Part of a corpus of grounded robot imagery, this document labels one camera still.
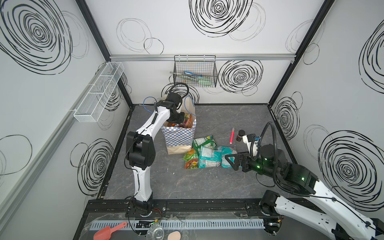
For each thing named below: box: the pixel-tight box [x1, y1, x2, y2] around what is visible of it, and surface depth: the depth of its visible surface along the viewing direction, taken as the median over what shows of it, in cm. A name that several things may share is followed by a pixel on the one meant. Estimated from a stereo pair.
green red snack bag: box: [182, 148, 199, 169], surface depth 87 cm
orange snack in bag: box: [170, 113, 193, 128], surface depth 93 cm
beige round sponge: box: [167, 231, 181, 240], surface depth 67 cm
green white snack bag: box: [192, 135, 217, 157], surface depth 96 cm
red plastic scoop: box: [93, 221, 128, 240], surface depth 67 cm
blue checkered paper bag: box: [161, 95, 197, 155], surface depth 84 cm
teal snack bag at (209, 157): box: [198, 145, 222, 169], surface depth 88 cm
